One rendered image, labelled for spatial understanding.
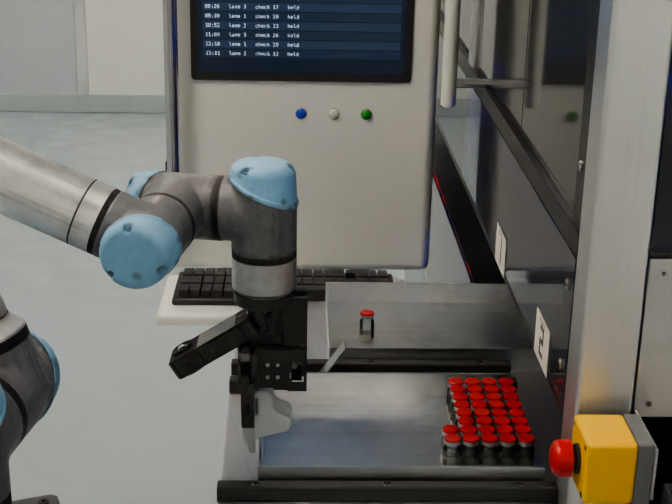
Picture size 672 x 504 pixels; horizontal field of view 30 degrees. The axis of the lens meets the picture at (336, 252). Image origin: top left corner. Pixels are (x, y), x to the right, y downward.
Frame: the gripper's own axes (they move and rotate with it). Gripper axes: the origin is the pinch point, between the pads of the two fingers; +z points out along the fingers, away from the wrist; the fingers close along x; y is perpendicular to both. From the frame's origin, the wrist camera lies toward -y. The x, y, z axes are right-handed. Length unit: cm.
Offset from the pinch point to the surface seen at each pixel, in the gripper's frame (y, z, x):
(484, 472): 28.3, 0.6, -6.0
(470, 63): 37, -30, 86
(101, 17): -98, 39, 544
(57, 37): -122, 50, 543
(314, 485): 8.2, 1.5, -7.7
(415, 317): 25, 3, 47
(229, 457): -2.3, 3.6, 2.5
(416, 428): 21.8, 3.3, 9.9
